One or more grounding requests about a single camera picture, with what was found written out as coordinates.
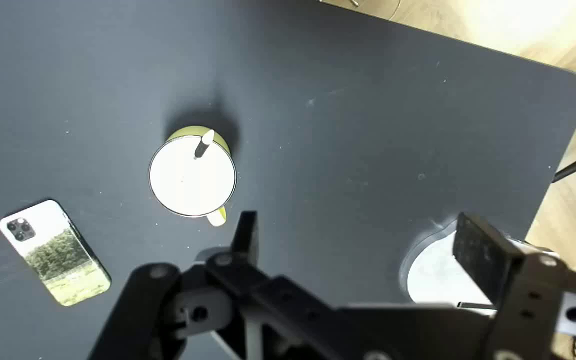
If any yellow mug with white inside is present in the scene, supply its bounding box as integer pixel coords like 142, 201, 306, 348
146, 126, 238, 229

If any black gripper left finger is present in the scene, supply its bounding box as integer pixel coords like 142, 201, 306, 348
90, 210, 337, 360

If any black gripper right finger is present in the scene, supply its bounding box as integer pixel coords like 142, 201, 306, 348
451, 210, 576, 360

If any black pen with white cap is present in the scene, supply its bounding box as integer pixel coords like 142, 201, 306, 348
192, 128, 216, 159

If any flat silver metal plate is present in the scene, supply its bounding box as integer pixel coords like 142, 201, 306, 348
397, 218, 504, 307

